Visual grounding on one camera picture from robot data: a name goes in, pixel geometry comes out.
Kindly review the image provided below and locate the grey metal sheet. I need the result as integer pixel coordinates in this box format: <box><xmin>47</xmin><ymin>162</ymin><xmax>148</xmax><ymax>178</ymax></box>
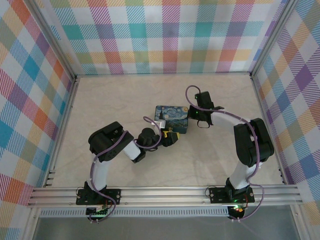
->
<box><xmin>32</xmin><ymin>216</ymin><xmax>300</xmax><ymax>240</ymax></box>

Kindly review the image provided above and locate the aluminium frame bar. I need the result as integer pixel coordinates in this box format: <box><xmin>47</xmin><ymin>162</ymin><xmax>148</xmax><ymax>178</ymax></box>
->
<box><xmin>249</xmin><ymin>0</ymin><xmax>298</xmax><ymax>78</ymax></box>
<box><xmin>26</xmin><ymin>0</ymin><xmax>77</xmax><ymax>80</ymax></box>

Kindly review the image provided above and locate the slotted grey cable duct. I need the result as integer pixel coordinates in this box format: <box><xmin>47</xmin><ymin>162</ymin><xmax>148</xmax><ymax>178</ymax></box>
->
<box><xmin>39</xmin><ymin>207</ymin><xmax>230</xmax><ymax>218</ymax></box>

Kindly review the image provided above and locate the starry night print box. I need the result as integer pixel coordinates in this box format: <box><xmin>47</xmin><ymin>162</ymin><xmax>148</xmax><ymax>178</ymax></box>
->
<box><xmin>154</xmin><ymin>104</ymin><xmax>190</xmax><ymax>135</ymax></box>

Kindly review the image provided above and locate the aluminium mounting rail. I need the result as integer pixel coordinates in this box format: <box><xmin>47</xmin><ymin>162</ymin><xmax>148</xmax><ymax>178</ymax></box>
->
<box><xmin>26</xmin><ymin>184</ymin><xmax>302</xmax><ymax>208</ymax></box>

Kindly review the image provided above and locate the small orange circuit board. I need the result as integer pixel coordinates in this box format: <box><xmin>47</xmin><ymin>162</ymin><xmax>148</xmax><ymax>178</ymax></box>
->
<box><xmin>228</xmin><ymin>205</ymin><xmax>247</xmax><ymax>214</ymax></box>

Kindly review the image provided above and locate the black green circuit board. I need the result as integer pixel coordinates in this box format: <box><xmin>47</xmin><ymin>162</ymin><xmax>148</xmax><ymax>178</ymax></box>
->
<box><xmin>86</xmin><ymin>206</ymin><xmax>108</xmax><ymax>216</ymax></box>

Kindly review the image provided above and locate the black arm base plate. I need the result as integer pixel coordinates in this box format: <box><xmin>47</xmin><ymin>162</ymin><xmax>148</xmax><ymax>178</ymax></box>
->
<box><xmin>75</xmin><ymin>188</ymin><xmax>122</xmax><ymax>206</ymax></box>
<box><xmin>208</xmin><ymin>186</ymin><xmax>255</xmax><ymax>205</ymax></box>

